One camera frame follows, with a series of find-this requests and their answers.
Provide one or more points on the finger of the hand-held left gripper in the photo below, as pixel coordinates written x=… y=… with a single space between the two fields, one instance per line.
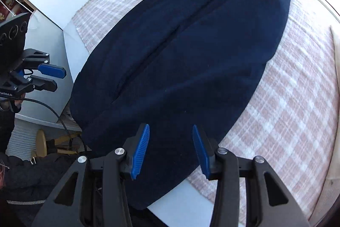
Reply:
x=53 y=70
x=43 y=84

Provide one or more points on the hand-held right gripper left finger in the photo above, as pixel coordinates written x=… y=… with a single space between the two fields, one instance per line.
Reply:
x=139 y=154

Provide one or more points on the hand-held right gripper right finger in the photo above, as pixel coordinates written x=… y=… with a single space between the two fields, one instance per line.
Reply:
x=200 y=154

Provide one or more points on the navy blue t-shirt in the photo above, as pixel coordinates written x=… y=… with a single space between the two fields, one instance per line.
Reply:
x=186 y=56

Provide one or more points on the person's left forearm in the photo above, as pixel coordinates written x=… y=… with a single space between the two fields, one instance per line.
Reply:
x=5 y=131

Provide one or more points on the person's left hand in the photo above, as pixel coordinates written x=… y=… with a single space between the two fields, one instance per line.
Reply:
x=18 y=102

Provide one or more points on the red patterned cloth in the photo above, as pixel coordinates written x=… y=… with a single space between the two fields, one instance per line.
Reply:
x=10 y=6

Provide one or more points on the wooden stool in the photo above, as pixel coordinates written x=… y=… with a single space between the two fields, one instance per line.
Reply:
x=41 y=143

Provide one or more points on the person's black jacket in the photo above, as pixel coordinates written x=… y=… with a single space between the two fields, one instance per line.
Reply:
x=32 y=184

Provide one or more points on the pink white plaid blanket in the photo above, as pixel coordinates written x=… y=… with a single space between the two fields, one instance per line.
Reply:
x=292 y=110

